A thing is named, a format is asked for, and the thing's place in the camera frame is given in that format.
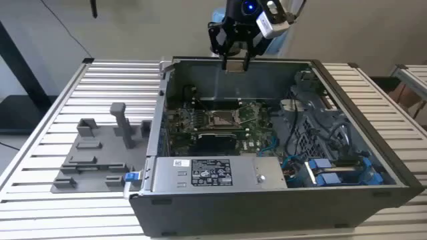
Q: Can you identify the black power wire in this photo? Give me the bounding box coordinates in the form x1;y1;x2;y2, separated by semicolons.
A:
283;97;303;153

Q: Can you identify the silver square CPU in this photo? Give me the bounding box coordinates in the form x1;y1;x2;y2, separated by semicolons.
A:
225;61;247;74

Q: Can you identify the blue data wire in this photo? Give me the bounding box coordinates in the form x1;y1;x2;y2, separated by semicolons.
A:
258;136;285;154

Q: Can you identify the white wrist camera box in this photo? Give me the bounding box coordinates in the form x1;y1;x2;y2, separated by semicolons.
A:
255;0;291;40

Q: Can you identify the blue disk carrier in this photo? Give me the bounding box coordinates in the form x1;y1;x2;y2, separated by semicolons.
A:
305;156;375;173
313;169;385;188

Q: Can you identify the black crate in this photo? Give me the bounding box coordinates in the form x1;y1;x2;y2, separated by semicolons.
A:
370;76;402;97

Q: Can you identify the silver power supply unit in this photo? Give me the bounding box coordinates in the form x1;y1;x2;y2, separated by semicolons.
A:
151;156;289;193

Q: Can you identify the dark grey PC case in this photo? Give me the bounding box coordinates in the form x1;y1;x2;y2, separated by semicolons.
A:
129;56;426;238

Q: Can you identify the green motherboard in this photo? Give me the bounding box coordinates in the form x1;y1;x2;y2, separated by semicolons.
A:
165;98;285;157

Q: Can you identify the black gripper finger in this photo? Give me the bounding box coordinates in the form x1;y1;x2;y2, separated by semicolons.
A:
207;21;237;71
242;32;269;72

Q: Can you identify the grey plastic parts rack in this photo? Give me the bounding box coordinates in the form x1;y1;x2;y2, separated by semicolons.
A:
50;102;155;194

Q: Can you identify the black floor stand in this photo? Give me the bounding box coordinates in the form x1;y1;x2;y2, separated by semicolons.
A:
0;21;61;136

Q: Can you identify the metal slatted side table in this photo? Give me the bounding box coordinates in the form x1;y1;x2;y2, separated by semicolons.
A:
389;63;427;103

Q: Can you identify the thin metal locking lever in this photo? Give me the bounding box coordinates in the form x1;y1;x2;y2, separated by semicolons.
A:
194;97;213;112

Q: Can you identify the blue case latch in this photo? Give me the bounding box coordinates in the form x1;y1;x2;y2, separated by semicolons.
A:
122;171;141;182

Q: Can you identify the grey metal drive cage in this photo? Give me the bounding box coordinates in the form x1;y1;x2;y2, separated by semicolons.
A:
277;97;371;163

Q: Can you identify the black graphics card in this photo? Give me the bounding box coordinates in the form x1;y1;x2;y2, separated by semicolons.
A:
191;131;247;154

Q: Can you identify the metal CPU socket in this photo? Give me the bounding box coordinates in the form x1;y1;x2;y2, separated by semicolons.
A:
207;109;242;127

